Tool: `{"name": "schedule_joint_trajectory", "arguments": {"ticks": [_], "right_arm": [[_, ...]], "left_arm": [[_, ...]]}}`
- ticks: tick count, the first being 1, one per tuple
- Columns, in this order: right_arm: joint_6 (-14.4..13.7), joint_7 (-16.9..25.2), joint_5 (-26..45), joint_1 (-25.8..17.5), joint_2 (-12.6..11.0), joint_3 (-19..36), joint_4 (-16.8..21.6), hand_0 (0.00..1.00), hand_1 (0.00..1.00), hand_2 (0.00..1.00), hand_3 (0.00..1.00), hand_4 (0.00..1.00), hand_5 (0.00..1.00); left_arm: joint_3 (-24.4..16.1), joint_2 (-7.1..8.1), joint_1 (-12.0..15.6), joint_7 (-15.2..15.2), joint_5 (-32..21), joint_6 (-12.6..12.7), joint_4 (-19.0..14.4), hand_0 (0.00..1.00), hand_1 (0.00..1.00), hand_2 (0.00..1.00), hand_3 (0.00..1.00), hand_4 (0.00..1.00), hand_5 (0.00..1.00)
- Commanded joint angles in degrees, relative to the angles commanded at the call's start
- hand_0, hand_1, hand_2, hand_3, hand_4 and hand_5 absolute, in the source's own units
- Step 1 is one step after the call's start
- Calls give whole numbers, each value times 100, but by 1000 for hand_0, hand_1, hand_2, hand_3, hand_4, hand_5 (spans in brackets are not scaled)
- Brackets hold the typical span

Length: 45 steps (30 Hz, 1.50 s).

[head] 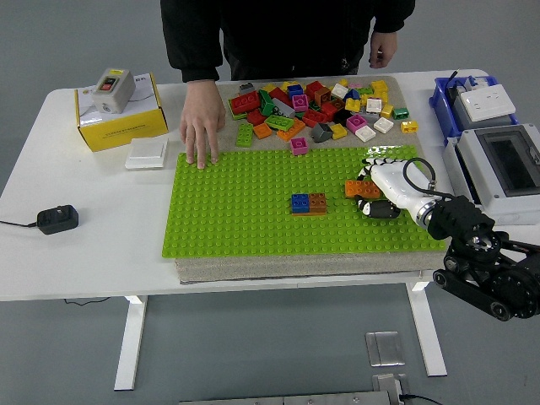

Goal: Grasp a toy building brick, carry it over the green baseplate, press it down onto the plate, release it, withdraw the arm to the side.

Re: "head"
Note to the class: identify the person's left hand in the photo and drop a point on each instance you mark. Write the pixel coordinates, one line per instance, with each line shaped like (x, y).
(384, 50)

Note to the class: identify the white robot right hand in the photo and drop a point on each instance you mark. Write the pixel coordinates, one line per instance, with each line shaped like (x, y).
(396, 185)

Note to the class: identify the person's right hand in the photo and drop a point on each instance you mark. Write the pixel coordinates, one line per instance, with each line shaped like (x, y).
(202, 118)

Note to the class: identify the orange long toy brick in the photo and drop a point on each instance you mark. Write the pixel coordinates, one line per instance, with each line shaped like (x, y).
(358, 189)

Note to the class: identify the green studded baseplate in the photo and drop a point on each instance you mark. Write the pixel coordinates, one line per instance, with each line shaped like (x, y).
(253, 236)

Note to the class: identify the person's right forearm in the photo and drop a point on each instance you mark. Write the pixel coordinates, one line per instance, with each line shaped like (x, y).
(195, 59)

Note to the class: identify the person's left forearm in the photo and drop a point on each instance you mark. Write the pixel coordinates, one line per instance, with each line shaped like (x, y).
(393, 17)

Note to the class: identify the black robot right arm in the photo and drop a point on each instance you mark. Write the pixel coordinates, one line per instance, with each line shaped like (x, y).
(460, 215)

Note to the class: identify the lime green flat plate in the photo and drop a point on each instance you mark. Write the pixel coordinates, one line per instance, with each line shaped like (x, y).
(235, 115)

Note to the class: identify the lime green toy brick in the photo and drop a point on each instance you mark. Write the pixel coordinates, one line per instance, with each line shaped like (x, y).
(365, 90)

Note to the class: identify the large red toy brick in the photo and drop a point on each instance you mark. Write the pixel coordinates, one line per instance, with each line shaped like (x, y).
(244, 101)

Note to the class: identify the lime green long brick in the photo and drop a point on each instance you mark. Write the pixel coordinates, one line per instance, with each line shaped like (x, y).
(244, 135)
(278, 122)

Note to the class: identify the small grey toy brick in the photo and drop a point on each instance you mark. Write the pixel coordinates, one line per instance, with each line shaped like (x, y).
(246, 88)

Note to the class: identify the blue sloped toy brick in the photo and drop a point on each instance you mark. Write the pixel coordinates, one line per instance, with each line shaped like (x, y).
(351, 94)

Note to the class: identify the white square toy brick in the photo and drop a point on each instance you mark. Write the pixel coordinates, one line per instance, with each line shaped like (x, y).
(365, 133)
(338, 90)
(373, 105)
(383, 125)

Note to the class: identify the orange small toy brick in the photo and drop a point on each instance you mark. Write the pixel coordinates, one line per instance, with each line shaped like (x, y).
(262, 131)

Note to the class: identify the dark green toy brick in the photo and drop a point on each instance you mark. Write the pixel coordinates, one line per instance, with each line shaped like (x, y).
(265, 104)

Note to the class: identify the green small toy brick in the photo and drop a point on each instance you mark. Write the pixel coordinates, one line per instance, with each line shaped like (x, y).
(400, 113)

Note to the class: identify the light grey toy brick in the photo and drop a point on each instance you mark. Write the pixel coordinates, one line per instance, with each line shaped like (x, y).
(369, 118)

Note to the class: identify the dark brown toy brick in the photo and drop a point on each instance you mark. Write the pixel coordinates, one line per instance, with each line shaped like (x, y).
(337, 103)

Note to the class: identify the magenta square toy brick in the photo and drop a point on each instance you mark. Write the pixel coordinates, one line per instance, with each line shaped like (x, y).
(299, 103)
(299, 145)
(356, 122)

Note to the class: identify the brown square toy brick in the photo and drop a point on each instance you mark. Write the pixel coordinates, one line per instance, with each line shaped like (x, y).
(322, 96)
(318, 202)

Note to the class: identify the black toy brick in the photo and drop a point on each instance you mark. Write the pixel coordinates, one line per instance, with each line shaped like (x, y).
(342, 115)

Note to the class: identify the long grey toy brick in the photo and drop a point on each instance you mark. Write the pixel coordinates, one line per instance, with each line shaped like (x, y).
(283, 108)

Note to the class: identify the dark grey sloped brick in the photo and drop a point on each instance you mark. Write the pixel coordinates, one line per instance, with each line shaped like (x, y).
(322, 132)

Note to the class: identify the blue square toy brick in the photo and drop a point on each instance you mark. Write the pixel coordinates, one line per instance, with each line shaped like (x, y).
(294, 90)
(300, 203)

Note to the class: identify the thin black rod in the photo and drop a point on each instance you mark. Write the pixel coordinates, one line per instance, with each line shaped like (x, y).
(453, 77)

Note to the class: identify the blue plastic bin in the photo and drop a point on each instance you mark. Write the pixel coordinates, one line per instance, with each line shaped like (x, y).
(441, 99)

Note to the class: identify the yellow cardboard box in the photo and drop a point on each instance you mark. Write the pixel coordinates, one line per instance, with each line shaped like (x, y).
(122, 133)

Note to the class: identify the person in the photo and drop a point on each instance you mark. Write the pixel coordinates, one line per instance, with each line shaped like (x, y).
(295, 34)

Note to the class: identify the grey windowed distribution box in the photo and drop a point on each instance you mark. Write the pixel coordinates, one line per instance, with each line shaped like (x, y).
(476, 143)

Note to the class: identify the grey electrical box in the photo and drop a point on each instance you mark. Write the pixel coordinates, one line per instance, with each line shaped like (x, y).
(464, 118)

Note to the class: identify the grey-brown mat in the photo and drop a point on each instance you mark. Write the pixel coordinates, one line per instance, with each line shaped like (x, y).
(295, 266)

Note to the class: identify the white table leg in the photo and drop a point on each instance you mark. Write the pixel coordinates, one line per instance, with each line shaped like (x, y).
(426, 329)
(131, 337)

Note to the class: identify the metal floor hatch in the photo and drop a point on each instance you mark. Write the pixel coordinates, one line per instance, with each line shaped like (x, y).
(385, 348)

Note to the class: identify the black power adapter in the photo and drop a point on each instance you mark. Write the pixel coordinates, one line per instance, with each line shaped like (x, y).
(57, 219)

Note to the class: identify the white wall switch panel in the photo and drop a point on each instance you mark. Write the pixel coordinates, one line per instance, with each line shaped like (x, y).
(145, 154)

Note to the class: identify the grey push-button switch box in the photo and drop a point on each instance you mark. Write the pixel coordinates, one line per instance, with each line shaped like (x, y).
(114, 95)

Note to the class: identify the white wall socket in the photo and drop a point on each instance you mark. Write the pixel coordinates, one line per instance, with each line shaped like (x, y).
(487, 101)

